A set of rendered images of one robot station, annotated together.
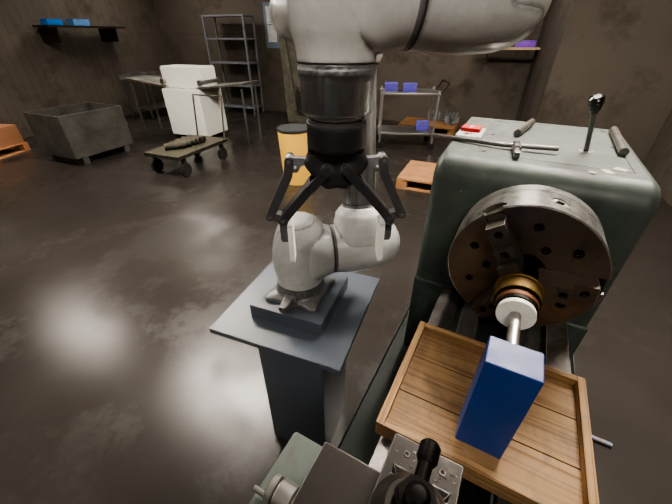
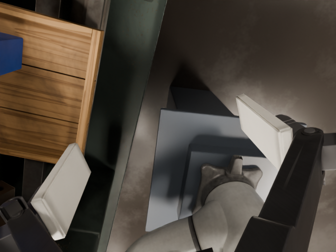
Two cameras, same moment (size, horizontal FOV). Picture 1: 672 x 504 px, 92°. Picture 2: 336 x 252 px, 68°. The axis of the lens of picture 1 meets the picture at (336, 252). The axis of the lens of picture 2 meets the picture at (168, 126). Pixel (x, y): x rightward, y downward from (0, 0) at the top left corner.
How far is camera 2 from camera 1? 0.37 m
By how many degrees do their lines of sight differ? 34
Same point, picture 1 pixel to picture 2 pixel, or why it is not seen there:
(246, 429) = (234, 89)
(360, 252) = (164, 245)
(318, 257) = (215, 224)
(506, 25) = not seen: outside the picture
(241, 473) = (226, 59)
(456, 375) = (32, 110)
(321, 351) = (184, 126)
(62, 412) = not seen: outside the picture
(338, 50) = not seen: outside the picture
